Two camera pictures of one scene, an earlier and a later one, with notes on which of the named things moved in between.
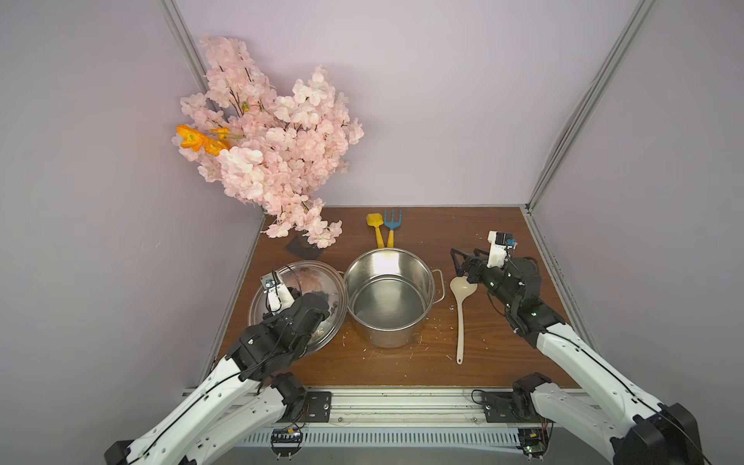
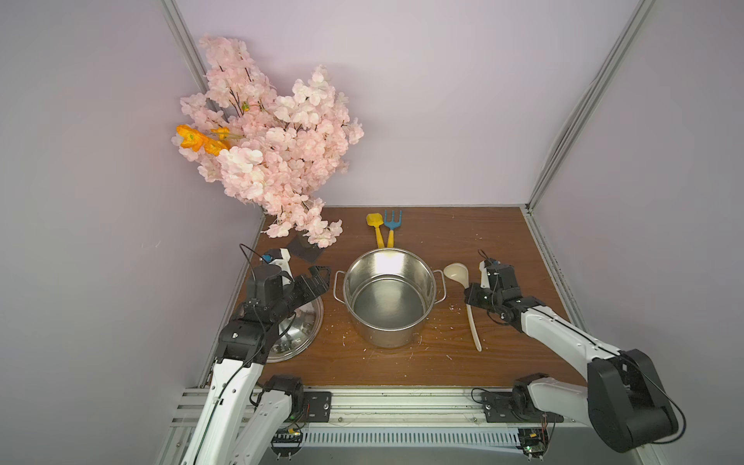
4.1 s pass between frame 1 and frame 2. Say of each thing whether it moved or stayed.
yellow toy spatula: stayed
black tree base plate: stayed
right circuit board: stayed
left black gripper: moved
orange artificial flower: stayed
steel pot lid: moved
